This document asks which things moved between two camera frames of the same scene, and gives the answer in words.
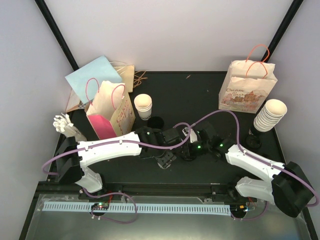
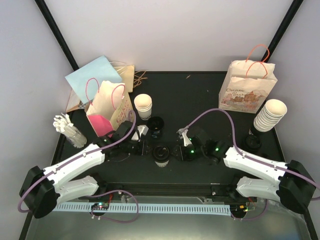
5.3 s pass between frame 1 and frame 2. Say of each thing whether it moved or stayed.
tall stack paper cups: stayed
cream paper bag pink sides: stayed
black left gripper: moved
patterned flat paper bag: stayed
